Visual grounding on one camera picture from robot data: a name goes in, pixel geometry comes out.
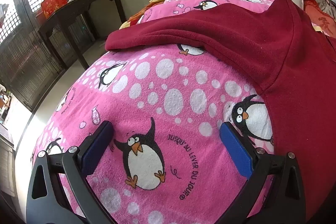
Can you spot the orange cloth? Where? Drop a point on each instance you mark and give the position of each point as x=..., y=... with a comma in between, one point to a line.
x=136, y=16

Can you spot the tall red cardboard box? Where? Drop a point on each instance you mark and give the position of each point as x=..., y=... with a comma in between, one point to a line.
x=53, y=2

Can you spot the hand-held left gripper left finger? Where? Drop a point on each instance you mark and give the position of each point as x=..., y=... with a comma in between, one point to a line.
x=95, y=146

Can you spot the pink penguin print blanket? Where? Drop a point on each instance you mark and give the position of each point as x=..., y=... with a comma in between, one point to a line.
x=168, y=87

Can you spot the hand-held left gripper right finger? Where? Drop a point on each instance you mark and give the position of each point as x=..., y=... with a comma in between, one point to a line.
x=235, y=150

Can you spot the red embroidered cushion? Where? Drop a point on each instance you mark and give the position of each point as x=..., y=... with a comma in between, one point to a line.
x=321, y=18

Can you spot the dark lattice door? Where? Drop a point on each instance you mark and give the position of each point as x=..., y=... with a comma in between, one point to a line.
x=23, y=56

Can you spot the dark wooden table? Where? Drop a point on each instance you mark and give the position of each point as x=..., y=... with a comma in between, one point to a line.
x=78, y=3

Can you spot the dark red fleece garment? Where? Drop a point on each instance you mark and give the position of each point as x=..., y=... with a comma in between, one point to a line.
x=262, y=37

